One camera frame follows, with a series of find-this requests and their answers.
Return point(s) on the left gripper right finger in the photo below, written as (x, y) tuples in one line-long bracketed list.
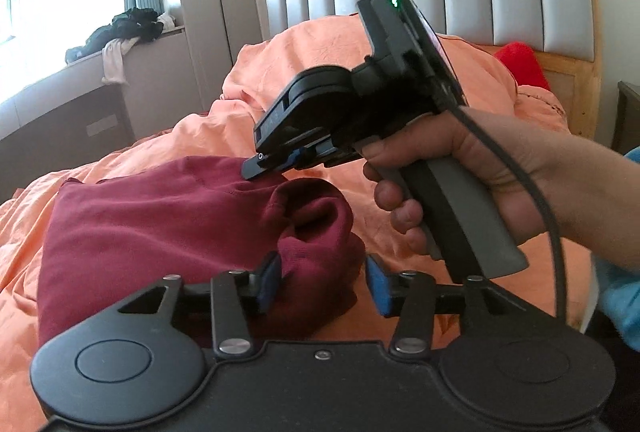
[(409, 297)]

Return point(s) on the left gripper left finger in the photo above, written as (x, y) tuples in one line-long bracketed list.
[(236, 298)]

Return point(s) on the dark red garment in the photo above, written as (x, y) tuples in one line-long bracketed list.
[(197, 217)]

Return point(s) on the right forearm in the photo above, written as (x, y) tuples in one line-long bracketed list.
[(571, 177)]

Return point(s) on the dark clothes pile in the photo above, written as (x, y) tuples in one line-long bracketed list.
[(133, 23)]

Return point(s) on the light blue clothing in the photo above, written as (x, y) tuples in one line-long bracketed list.
[(620, 281)]

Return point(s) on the right hand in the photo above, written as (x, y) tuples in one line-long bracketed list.
[(463, 187)]

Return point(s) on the orange duvet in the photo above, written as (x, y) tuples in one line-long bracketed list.
[(255, 80)]

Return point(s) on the red pillow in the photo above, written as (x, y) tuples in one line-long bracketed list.
[(522, 63)]

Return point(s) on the white cloth on bench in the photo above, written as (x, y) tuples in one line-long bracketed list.
[(114, 53)]

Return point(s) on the grey window bench cabinet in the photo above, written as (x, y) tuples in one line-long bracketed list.
[(71, 118)]

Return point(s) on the dark nightstand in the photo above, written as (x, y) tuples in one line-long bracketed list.
[(626, 130)]

